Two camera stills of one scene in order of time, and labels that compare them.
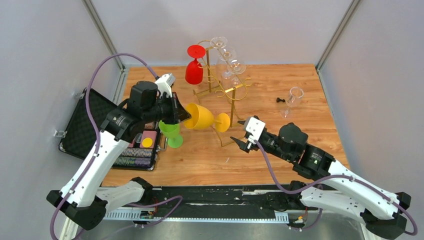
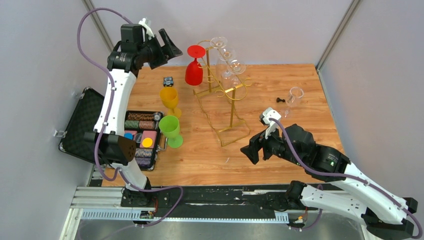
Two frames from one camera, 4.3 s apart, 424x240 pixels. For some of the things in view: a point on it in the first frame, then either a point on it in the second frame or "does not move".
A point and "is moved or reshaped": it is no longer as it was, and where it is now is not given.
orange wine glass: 201,118 is moved or reshaped
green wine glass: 172,132 does not move
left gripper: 178,111 → 165,53
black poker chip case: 79,139 does not move
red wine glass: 194,74 does not move
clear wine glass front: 294,99 does not move
